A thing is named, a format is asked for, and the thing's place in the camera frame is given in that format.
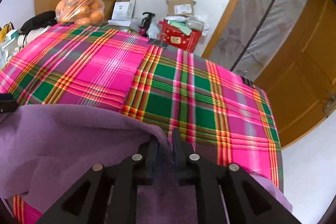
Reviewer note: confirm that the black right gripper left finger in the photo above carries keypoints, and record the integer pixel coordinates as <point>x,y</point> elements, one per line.
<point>106,194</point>

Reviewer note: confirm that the black binder clip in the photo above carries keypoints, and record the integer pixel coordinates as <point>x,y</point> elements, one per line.
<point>158,43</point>

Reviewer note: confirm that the brown cardboard parcel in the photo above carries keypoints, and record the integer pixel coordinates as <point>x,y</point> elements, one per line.
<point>180,7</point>

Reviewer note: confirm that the grey plastic door curtain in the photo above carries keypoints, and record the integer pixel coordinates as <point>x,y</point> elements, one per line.
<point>254,33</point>

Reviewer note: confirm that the white small carton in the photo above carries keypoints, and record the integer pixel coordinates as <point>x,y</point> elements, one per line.
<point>122,13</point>

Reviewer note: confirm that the pink green plaid tablecloth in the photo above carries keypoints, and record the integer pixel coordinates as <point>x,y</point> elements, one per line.
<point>222,115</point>

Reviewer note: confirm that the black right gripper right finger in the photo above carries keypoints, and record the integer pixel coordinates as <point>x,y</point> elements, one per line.
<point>225,194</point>

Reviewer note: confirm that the purple knit sweater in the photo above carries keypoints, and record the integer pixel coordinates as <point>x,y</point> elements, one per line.
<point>45,149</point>

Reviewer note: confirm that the bag of oranges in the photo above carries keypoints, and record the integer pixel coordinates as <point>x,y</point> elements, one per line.
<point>80,11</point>

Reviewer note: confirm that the red gift box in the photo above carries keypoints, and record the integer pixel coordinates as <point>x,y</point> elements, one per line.
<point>175,37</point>

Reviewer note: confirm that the wooden door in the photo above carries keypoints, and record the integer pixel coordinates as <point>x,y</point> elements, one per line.
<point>300,79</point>

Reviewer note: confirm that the black cloth item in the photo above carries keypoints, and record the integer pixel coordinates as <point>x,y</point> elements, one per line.
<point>47,18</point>

